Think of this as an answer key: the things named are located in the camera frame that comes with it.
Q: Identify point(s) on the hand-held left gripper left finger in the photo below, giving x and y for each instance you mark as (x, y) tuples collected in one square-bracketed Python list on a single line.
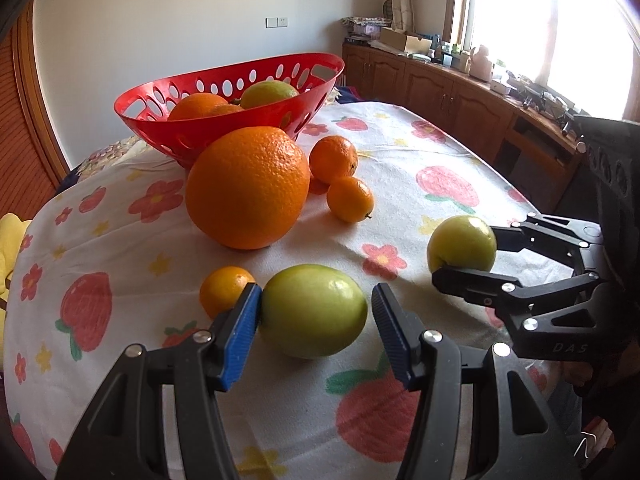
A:
[(242, 340)]

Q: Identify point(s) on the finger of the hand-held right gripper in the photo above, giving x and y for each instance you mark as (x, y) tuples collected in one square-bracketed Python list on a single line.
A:
[(475, 285), (540, 235)]

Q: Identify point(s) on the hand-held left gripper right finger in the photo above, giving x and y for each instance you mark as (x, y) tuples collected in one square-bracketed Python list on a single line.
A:
[(392, 340)]

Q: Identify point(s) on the green apple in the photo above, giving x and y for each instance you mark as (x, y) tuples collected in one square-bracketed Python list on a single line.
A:
[(314, 310), (461, 245)]

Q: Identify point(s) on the small tangerine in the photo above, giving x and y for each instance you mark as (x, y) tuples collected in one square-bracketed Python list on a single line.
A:
[(225, 292), (350, 200)]

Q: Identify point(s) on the large orange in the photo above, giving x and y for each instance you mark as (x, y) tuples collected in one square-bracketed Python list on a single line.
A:
[(247, 190), (200, 107)]

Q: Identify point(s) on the red perforated plastic basket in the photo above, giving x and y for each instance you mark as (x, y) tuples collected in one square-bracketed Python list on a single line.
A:
[(150, 132)]

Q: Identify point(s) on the yellow pear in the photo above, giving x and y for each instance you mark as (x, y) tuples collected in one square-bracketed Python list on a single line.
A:
[(270, 94)]

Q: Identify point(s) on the black metal gadget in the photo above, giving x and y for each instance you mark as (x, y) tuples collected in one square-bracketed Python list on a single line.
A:
[(532, 96), (566, 117)]

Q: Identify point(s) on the small white box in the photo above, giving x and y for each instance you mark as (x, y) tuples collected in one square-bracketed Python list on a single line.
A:
[(501, 86)]

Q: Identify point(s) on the white strawberry flower tablecloth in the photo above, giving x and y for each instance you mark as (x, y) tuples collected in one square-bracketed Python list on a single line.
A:
[(125, 240)]

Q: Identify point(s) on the white plastic bottle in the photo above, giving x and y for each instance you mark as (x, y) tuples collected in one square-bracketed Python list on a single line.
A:
[(482, 65)]

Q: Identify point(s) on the wooden cabinet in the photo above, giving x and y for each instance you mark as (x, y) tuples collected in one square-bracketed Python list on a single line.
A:
[(425, 90)]

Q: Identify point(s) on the window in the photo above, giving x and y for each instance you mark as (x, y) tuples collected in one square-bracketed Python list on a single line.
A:
[(550, 20)]

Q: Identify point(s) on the cardboard box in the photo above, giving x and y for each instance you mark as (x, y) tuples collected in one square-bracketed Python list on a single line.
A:
[(400, 40)]

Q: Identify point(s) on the yellow plush toy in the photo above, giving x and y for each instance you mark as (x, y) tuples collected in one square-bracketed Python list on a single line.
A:
[(12, 240)]

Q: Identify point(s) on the small fan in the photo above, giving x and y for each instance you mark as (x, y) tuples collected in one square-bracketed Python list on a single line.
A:
[(388, 10)]

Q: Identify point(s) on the wooden louvred wardrobe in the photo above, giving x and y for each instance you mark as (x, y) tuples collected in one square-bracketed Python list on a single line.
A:
[(30, 135)]

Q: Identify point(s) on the white wall switch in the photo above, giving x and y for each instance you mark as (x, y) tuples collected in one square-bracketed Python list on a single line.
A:
[(276, 22)]

